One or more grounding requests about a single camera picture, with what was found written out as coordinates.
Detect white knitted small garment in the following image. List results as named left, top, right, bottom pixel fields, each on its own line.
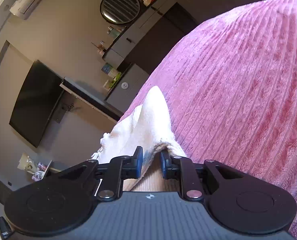
left=91, top=86, right=186, bottom=192

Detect round black wall mirror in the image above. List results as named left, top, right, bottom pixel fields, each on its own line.
left=100, top=0, right=141, bottom=25

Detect grey floating shelf desk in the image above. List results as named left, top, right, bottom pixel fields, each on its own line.
left=60, top=77, right=123, bottom=122

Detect pink ribbed bedspread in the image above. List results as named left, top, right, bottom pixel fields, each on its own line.
left=125, top=0, right=297, bottom=238

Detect grey lower cabinet with socket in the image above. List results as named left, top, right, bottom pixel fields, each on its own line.
left=106, top=64, right=149, bottom=113

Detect green items on shelf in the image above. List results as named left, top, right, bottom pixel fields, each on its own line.
left=101, top=63, right=121, bottom=90

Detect small box with items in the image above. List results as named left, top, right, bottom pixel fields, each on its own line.
left=17, top=153, right=52, bottom=181

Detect black wall television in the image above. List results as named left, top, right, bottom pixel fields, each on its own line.
left=9, top=60, right=63, bottom=148

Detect grey wall cabinet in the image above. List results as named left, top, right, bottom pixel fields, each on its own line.
left=103, top=0, right=198, bottom=68

